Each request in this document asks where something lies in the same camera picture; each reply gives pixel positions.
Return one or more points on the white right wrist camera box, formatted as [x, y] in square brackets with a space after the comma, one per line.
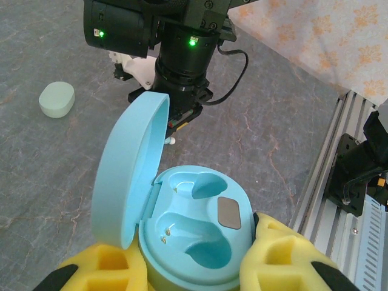
[139, 69]

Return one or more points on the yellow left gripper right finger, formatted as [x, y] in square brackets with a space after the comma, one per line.
[282, 260]

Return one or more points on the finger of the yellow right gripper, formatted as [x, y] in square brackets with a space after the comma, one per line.
[185, 119]

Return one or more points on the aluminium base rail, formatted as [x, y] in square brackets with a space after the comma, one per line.
[327, 230]

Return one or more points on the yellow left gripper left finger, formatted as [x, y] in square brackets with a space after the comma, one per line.
[100, 266]

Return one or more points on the pale green earbud case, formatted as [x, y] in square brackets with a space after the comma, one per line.
[57, 100]

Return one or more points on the light blue earbud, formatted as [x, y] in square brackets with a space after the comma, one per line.
[171, 141]

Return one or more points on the light blue earbud case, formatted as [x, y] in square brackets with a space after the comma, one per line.
[194, 218]

